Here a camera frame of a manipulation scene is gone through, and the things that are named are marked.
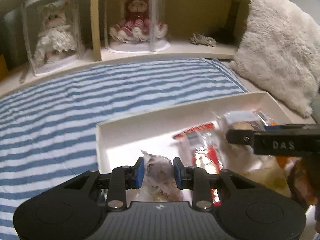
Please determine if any clear pastry snack packet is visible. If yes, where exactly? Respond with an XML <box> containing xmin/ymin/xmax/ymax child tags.
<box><xmin>136</xmin><ymin>151</ymin><xmax>183</xmax><ymax>202</ymax></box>

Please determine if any orange snack packet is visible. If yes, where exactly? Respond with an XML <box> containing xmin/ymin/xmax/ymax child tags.
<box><xmin>250</xmin><ymin>110</ymin><xmax>295</xmax><ymax>169</ymax></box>

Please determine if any dark red mooncake packet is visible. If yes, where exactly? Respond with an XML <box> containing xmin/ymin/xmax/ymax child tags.
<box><xmin>288</xmin><ymin>158</ymin><xmax>318</xmax><ymax>206</ymax></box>

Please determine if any clear white mooncake packet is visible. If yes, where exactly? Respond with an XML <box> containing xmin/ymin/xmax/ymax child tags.
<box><xmin>216</xmin><ymin>110</ymin><xmax>265</xmax><ymax>157</ymax></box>

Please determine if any red white snack packet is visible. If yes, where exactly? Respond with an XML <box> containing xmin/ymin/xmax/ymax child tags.
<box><xmin>172</xmin><ymin>122</ymin><xmax>222</xmax><ymax>212</ymax></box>

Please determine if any white shallow cardboard box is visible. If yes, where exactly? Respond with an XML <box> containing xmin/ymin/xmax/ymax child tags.
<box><xmin>95</xmin><ymin>91</ymin><xmax>320</xmax><ymax>233</ymax></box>

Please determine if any blue white striped cloth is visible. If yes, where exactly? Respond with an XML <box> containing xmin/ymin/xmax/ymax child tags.
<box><xmin>1</xmin><ymin>58</ymin><xmax>246</xmax><ymax>239</ymax></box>

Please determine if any fluffy white pillow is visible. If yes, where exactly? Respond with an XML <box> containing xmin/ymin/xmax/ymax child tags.
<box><xmin>230</xmin><ymin>0</ymin><xmax>319</xmax><ymax>118</ymax></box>

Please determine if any red dress doll in case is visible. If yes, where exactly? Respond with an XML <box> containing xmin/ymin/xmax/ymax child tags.
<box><xmin>104</xmin><ymin>0</ymin><xmax>170</xmax><ymax>54</ymax></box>

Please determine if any wooden headboard shelf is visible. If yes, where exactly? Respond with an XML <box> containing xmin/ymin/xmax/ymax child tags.
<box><xmin>1</xmin><ymin>0</ymin><xmax>250</xmax><ymax>95</ymax></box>

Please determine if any white dress doll in case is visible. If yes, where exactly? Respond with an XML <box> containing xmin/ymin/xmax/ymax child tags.
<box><xmin>22</xmin><ymin>0</ymin><xmax>85</xmax><ymax>76</ymax></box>

